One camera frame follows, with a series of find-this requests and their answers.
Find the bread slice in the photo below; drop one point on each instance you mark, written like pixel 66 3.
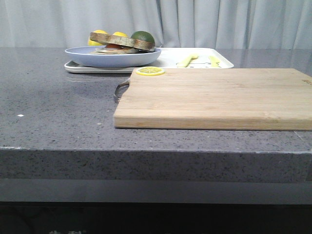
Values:
pixel 123 41
pixel 127 50

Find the fried egg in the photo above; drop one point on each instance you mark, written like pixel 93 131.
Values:
pixel 112 47

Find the blue plate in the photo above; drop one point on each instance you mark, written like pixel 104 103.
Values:
pixel 87 56

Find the white bear tray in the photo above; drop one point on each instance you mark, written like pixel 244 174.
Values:
pixel 168 58

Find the lemon slice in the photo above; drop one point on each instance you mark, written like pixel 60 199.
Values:
pixel 150 71

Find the yellow plastic fork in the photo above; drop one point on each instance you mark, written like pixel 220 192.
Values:
pixel 186 61

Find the wooden cutting board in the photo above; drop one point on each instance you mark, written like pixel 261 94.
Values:
pixel 218 99

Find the yellow plastic knife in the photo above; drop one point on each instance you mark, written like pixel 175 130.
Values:
pixel 215 62

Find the green lime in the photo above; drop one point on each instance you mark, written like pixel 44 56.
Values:
pixel 144 36

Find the yellow lemon right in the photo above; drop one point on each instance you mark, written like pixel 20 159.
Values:
pixel 120 34

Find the yellow lemon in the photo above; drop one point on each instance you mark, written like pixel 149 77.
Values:
pixel 120 34
pixel 94 43

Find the yellow lemon left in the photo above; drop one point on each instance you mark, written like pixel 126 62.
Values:
pixel 94 43

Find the grey curtain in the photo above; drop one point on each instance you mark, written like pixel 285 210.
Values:
pixel 222 24

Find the metal board handle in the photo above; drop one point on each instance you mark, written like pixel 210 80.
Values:
pixel 119 90

